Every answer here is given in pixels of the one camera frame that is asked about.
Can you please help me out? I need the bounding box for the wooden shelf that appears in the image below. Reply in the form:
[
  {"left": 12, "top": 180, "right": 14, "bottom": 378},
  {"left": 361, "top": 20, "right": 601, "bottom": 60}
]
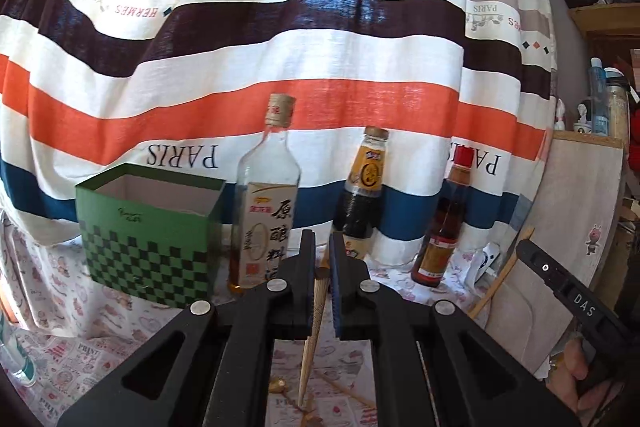
[{"left": 570, "top": 3, "right": 640, "bottom": 60}]

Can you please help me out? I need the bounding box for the jar with dark lid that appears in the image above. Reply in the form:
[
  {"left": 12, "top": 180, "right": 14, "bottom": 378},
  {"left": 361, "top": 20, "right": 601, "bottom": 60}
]
[{"left": 604, "top": 68, "right": 632, "bottom": 138}]

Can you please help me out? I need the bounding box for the clear cooking wine bottle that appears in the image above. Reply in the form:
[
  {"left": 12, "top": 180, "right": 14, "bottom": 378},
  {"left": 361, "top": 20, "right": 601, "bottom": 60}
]
[{"left": 227, "top": 94, "right": 302, "bottom": 295}]

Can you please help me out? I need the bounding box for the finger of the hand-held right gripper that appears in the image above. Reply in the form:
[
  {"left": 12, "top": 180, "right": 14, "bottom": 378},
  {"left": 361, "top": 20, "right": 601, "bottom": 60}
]
[{"left": 515, "top": 238, "right": 568, "bottom": 300}]

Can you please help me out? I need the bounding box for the beige board with sticker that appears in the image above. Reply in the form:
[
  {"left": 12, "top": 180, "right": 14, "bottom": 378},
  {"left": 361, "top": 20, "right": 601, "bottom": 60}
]
[{"left": 487, "top": 131, "right": 628, "bottom": 380}]

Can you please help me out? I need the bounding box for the person's right hand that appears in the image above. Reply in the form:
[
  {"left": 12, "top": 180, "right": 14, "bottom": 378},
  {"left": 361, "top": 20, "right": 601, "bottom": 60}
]
[{"left": 547, "top": 336, "right": 617, "bottom": 414}]

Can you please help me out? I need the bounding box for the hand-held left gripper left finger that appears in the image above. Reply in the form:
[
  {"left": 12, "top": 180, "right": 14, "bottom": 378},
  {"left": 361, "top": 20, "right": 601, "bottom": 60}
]
[{"left": 56, "top": 229, "right": 321, "bottom": 427}]

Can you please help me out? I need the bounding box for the blue plastic bottle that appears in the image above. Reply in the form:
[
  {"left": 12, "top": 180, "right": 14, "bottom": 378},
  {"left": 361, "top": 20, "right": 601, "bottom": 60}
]
[{"left": 588, "top": 58, "right": 611, "bottom": 136}]

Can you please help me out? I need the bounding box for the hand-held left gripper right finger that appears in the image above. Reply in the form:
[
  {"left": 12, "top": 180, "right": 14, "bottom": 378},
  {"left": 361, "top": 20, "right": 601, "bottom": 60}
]
[{"left": 330, "top": 231, "right": 582, "bottom": 427}]

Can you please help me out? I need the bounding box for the bear print cloth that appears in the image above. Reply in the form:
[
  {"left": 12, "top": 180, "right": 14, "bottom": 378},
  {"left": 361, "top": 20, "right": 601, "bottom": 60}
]
[{"left": 0, "top": 209, "right": 501, "bottom": 348}]

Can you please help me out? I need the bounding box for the green checkered box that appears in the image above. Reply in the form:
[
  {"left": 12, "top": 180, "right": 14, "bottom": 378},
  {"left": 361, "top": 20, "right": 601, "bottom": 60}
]
[{"left": 75, "top": 163, "right": 227, "bottom": 309}]

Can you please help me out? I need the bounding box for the clear spray bottle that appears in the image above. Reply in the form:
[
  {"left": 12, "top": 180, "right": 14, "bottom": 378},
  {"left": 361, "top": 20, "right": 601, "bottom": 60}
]
[{"left": 0, "top": 307, "right": 38, "bottom": 388}]

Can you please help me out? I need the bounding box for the red cap sauce bottle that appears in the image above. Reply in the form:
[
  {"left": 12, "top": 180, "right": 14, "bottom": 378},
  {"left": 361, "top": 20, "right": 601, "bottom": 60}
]
[{"left": 411, "top": 147, "right": 475, "bottom": 288}]

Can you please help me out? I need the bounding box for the patterned wooden chopstick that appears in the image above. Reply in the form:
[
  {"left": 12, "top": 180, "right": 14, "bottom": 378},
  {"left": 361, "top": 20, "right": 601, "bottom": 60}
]
[{"left": 297, "top": 234, "right": 333, "bottom": 409}]

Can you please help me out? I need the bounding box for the dark soy sauce bottle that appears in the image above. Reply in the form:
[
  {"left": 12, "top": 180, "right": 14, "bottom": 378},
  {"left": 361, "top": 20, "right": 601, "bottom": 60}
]
[{"left": 331, "top": 126, "right": 390, "bottom": 260}]

